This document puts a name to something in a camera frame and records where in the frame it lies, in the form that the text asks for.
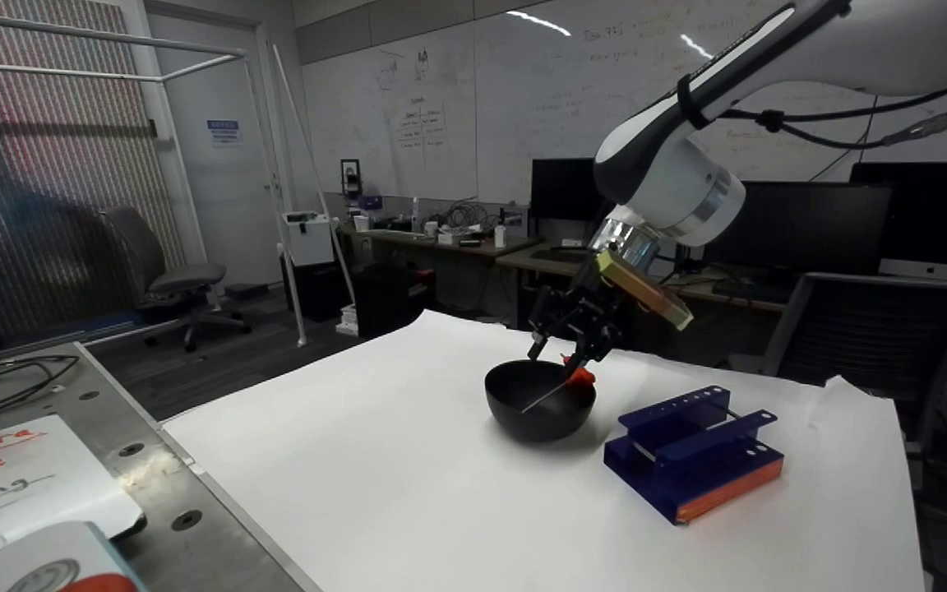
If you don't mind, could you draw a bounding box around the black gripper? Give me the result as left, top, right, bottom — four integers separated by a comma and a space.
526, 271, 637, 369

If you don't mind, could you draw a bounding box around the black bowl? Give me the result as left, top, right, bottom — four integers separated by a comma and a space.
480, 358, 599, 449

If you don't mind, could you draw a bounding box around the small black monitor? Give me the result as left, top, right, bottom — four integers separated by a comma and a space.
526, 154, 612, 225

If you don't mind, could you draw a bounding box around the cluttered office desk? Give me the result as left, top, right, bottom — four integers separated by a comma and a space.
349, 194, 537, 265

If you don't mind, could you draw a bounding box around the blue rack with orange base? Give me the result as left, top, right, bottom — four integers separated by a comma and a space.
600, 382, 787, 528

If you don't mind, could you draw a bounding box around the large white paper sheet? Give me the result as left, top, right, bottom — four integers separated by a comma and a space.
157, 307, 928, 592

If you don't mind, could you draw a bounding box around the wide black monitor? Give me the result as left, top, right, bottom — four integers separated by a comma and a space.
701, 178, 895, 281

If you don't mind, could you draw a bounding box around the white box on stand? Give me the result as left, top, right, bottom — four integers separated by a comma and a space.
278, 207, 341, 271

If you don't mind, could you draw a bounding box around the black mesh chair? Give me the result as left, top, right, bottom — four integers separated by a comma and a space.
763, 271, 947, 411

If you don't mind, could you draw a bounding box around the black monitor with white base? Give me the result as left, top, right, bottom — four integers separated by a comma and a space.
844, 159, 947, 292

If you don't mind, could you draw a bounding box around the blue door sign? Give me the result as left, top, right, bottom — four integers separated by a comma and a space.
204, 114, 244, 149

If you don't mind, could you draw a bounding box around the grey office chair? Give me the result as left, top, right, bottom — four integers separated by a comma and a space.
87, 204, 255, 356

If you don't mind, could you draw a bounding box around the paper with red writing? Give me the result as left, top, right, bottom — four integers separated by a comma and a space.
0, 411, 144, 575

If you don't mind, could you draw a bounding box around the book with red cover print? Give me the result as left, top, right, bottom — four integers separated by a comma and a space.
0, 519, 151, 592

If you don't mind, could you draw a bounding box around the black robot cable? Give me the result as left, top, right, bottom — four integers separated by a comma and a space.
721, 58, 947, 125
756, 97, 947, 154

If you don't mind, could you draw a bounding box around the wire mesh fence panel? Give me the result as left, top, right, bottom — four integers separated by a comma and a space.
0, 0, 250, 356

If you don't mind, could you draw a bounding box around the black table cable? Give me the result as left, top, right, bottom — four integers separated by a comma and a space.
0, 352, 83, 429

